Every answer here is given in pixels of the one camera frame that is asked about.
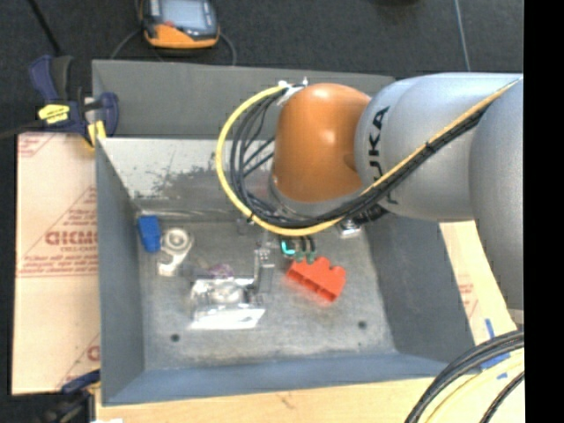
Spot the grey metal bin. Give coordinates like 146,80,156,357
91,58,482,407

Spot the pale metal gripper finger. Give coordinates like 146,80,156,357
254,249,277,294

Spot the blue sponge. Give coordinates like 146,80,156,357
137,214,162,255

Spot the clear plastic packet white card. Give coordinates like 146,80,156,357
188,277,267,331

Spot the brown cardboard board red print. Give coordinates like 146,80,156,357
11,130,519,397

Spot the black cylinder on white bracket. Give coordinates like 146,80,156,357
337,208,389,240

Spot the orange-red toy brick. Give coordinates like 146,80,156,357
285,256,348,304

